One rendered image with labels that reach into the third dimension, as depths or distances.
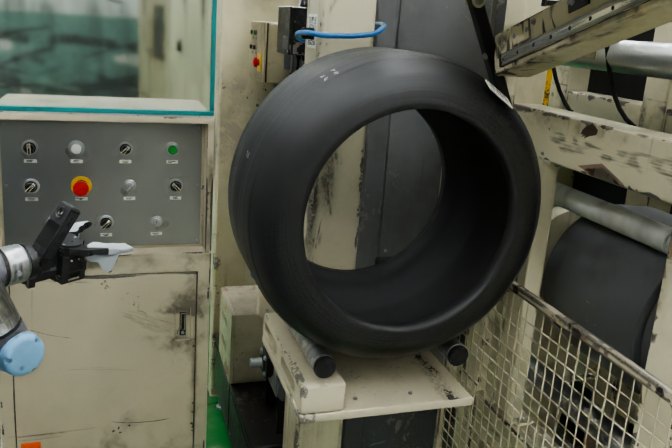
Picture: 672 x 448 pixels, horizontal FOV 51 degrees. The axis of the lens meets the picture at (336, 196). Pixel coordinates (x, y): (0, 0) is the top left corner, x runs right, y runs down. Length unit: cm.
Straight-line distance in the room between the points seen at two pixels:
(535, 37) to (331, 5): 44
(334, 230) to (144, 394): 78
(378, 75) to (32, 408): 136
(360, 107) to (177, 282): 95
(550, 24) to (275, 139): 62
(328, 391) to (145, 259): 76
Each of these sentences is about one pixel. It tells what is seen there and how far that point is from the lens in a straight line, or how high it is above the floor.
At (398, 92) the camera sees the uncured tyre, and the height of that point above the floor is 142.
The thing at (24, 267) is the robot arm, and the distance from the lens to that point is 144.
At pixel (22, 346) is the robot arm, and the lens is 131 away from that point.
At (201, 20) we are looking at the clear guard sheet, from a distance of 187.
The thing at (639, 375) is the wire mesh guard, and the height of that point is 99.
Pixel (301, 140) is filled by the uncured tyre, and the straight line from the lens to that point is 118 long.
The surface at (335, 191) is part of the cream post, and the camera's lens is 163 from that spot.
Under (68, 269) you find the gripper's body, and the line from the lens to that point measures 150.
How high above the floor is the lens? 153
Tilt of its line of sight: 14 degrees down
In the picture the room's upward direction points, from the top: 4 degrees clockwise
